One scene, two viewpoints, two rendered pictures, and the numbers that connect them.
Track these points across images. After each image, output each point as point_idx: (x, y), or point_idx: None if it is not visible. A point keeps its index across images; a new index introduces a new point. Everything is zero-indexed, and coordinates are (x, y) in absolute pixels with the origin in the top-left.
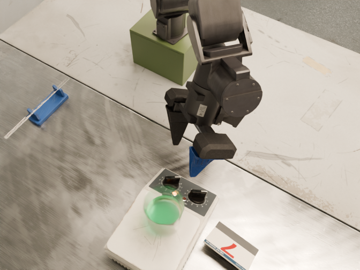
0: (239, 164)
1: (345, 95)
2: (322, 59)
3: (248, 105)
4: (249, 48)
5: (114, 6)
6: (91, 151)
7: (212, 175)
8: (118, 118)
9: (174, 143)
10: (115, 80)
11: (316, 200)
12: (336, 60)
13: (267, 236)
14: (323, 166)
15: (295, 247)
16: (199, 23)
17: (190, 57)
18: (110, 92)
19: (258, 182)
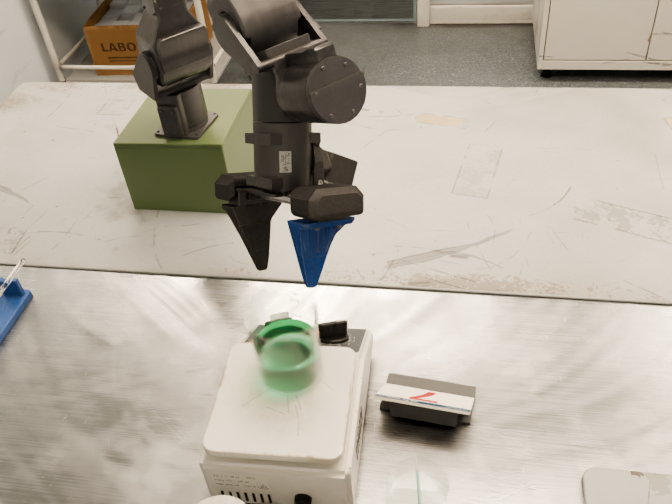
0: (383, 284)
1: (504, 141)
2: (446, 110)
3: (350, 100)
4: (321, 34)
5: (67, 145)
6: (109, 358)
7: (346, 314)
8: (141, 293)
9: (260, 267)
10: (112, 243)
11: (532, 286)
12: (466, 104)
13: (480, 364)
14: (519, 239)
15: (533, 361)
16: (235, 15)
17: (234, 155)
18: (110, 263)
19: (427, 296)
